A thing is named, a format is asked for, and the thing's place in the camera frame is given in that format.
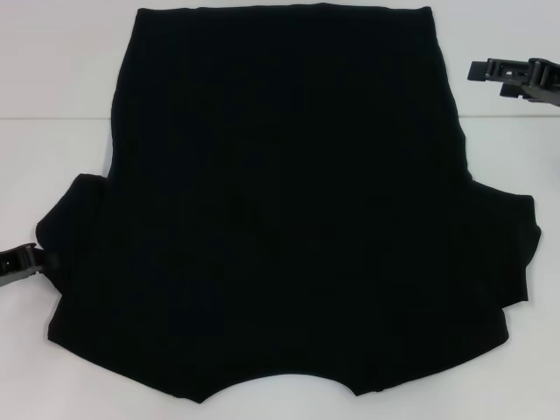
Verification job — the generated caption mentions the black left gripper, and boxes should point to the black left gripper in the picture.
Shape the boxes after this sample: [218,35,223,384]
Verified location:
[0,242,63,289]

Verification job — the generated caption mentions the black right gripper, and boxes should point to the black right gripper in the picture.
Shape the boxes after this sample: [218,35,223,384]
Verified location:
[466,56,560,107]

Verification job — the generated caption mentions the black shirt with white print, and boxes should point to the black shirt with white print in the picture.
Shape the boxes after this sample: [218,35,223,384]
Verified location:
[35,3,543,402]

